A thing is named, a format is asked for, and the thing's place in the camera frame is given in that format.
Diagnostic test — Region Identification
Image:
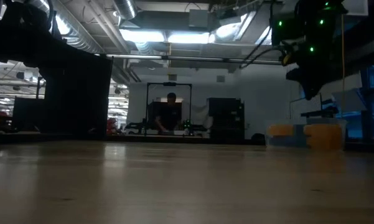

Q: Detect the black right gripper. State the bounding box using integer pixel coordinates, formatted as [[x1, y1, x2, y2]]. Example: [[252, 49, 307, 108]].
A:
[[285, 40, 337, 101]]

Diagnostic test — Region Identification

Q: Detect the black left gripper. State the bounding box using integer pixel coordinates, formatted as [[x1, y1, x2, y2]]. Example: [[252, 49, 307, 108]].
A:
[[30, 30, 94, 68]]

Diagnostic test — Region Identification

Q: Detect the blue square building block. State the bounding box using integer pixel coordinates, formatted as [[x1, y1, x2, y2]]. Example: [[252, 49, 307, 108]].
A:
[[267, 136, 309, 149]]

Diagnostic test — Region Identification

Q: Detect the whiteboard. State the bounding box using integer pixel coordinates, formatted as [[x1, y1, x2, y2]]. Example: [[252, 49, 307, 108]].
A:
[[288, 92, 324, 125]]

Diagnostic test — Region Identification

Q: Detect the clear plastic container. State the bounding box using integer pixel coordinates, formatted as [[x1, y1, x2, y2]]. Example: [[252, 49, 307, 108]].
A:
[[265, 118, 348, 152]]

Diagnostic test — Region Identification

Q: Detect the grey tilted panel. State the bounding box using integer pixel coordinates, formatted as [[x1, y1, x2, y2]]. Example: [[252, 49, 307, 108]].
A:
[[331, 88, 367, 113]]

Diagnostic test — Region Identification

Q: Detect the black storage box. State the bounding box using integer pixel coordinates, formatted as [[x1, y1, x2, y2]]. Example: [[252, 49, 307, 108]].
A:
[[12, 97, 47, 131]]

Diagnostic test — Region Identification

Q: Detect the black equipment cabinet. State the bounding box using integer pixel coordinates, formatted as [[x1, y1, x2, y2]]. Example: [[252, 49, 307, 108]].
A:
[[207, 97, 246, 136]]

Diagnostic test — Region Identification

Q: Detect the ceiling light panel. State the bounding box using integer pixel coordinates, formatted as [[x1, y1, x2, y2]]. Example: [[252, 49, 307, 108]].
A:
[[119, 29, 211, 44]]

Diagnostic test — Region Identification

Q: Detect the red background object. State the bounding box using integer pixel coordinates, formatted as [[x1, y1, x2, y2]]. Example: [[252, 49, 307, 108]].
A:
[[107, 117, 119, 133]]

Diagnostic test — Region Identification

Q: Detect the white cloth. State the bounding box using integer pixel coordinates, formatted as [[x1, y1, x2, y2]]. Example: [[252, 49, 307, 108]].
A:
[[182, 104, 211, 130]]

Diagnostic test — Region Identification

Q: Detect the long ceiling pipe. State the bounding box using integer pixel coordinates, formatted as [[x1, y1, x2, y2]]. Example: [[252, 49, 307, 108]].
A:
[[95, 54, 284, 66]]

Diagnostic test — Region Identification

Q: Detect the grey ceiling box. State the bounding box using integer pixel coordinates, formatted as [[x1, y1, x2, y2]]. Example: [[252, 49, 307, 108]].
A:
[[189, 9, 211, 29]]

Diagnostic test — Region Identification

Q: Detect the person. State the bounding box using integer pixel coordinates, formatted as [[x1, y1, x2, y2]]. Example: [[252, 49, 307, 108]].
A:
[[154, 92, 184, 134]]

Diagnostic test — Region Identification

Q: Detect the black wall shelf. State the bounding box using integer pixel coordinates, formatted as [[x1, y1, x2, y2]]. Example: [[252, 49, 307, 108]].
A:
[[300, 107, 339, 118]]

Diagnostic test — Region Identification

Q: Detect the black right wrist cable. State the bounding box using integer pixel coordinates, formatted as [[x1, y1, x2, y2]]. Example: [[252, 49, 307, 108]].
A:
[[238, 0, 287, 69]]

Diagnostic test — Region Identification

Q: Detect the round silver air duct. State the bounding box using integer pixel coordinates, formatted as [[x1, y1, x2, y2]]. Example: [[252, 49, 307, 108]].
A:
[[113, 0, 137, 20]]

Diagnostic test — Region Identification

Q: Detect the black metal table frame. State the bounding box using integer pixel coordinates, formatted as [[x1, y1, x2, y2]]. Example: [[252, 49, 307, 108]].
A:
[[0, 132, 267, 146]]

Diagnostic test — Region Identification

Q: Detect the black robot station frame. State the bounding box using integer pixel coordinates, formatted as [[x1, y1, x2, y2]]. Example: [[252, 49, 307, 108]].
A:
[[145, 82, 193, 135]]

